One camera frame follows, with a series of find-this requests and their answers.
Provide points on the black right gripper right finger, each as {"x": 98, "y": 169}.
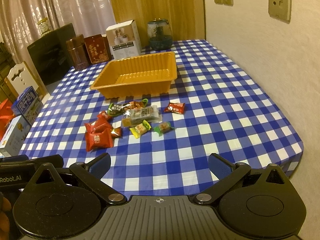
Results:
{"x": 229, "y": 175}

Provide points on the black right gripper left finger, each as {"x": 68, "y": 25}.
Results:
{"x": 88, "y": 176}

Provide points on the large red candy packet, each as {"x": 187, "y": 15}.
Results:
{"x": 98, "y": 140}

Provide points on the small orange red candy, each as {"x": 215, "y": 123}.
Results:
{"x": 116, "y": 132}

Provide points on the small red candy packet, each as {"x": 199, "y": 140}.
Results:
{"x": 105, "y": 115}

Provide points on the clear amber candy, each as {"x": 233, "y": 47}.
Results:
{"x": 126, "y": 122}

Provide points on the yellow green candy packet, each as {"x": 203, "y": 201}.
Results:
{"x": 140, "y": 129}

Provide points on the green black nut packet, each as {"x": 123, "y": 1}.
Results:
{"x": 116, "y": 109}

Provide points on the green candy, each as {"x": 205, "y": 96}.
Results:
{"x": 163, "y": 127}

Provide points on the dark red snack packet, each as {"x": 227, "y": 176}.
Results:
{"x": 175, "y": 108}

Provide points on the clear pastry packet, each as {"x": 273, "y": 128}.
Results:
{"x": 149, "y": 113}

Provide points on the left human hand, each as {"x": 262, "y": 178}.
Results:
{"x": 4, "y": 220}

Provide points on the white blue cardboard box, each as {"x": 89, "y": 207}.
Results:
{"x": 14, "y": 137}

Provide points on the red bag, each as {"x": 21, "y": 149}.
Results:
{"x": 6, "y": 115}

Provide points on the blue milk carton box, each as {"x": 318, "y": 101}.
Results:
{"x": 28, "y": 105}

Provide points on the blue white checkered tablecloth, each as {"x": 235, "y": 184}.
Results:
{"x": 212, "y": 106}

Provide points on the white carved chair back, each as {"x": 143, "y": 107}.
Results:
{"x": 20, "y": 78}

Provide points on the orange plastic tray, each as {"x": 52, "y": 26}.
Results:
{"x": 140, "y": 75}

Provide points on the red gold gift box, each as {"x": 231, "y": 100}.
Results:
{"x": 98, "y": 49}

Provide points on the brown metal canister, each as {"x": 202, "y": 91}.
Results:
{"x": 78, "y": 52}

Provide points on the white humidifier box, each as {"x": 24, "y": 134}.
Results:
{"x": 123, "y": 39}

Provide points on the glass jar on monitor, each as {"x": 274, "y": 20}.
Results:
{"x": 44, "y": 26}

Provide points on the green glass terrarium jar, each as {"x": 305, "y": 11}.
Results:
{"x": 159, "y": 34}

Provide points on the pink sheer curtain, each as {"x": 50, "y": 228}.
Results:
{"x": 19, "y": 19}

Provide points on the beige network wall plate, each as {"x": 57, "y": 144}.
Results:
{"x": 280, "y": 9}

